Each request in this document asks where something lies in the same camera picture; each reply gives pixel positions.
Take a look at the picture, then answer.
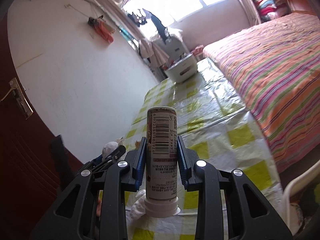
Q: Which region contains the orange cloth on hook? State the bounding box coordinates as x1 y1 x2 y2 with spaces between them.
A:
88 16 116 44

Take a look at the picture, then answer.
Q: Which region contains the white storage basket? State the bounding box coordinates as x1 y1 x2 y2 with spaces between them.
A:
164 54 197 83

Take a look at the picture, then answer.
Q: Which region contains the white trash bin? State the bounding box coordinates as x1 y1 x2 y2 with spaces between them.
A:
282 162 319 239

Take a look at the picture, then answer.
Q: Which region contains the metal door handle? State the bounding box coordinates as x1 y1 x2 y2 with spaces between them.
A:
1 77 34 119

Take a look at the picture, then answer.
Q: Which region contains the white cylindrical can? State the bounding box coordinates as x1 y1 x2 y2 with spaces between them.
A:
145 106 180 218

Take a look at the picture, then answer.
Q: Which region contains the black hanging garment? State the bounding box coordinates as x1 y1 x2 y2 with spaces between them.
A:
149 12 168 44

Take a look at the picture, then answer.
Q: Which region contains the pink curtain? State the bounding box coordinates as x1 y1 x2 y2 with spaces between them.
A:
95 0 145 41

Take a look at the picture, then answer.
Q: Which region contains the white sock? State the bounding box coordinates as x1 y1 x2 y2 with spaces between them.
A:
101 141 118 160

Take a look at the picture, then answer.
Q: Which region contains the striped bed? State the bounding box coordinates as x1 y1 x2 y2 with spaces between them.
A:
203 12 319 172

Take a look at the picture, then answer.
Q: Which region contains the dark red door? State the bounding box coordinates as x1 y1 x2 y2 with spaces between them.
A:
0 15 83 240

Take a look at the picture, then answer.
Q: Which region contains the yellow checkered floor mat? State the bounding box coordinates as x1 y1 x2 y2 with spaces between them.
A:
124 58 283 239

